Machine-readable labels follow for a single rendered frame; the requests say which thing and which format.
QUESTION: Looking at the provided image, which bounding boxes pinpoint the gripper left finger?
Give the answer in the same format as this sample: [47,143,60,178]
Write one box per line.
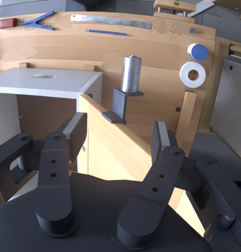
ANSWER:
[0,111,88,237]

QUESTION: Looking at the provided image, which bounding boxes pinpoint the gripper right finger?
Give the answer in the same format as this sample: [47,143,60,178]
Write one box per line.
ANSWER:
[111,121,241,252]

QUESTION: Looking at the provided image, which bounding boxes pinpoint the light wooden cabinet door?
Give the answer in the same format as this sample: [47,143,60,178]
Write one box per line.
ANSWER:
[79,93,206,239]

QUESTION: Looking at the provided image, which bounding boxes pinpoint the grey flat panel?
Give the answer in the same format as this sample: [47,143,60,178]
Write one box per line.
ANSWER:
[209,58,241,151]

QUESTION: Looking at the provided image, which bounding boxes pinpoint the light wooden strip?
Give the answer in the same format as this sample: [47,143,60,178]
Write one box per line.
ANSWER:
[174,90,197,141]

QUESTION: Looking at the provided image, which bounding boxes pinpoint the white cabinet body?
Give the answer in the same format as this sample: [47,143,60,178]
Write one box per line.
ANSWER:
[0,68,103,207]

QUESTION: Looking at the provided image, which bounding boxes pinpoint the white tape roll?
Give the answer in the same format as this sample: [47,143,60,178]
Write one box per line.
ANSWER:
[179,61,206,89]

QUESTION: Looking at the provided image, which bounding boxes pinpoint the white cylinder with blue cap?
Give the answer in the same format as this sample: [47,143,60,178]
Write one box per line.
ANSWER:
[186,43,209,62]

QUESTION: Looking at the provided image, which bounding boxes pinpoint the blue pencil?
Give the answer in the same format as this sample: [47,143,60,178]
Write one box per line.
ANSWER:
[85,29,128,36]

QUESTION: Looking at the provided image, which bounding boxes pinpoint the blue pliers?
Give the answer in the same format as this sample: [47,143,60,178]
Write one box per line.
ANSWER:
[20,11,55,31]

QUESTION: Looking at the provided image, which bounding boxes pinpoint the red utility knife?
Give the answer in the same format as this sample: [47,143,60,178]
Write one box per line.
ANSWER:
[0,18,17,29]

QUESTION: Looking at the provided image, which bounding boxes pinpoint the steel ruler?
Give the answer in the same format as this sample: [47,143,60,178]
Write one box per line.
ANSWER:
[70,14,153,30]

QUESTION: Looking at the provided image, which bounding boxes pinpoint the light wooden dowel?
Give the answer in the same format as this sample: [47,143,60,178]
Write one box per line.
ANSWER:
[229,45,241,56]

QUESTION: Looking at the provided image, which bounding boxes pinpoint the wooden block with grey pegs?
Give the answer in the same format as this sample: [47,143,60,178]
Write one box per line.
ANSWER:
[153,0,197,19]

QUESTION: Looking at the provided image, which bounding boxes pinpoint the white flat sheet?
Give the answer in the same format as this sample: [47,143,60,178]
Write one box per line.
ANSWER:
[176,0,215,18]

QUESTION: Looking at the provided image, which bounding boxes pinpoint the silver cylinder on dark bracket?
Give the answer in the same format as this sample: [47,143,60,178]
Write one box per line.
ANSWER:
[101,55,145,126]

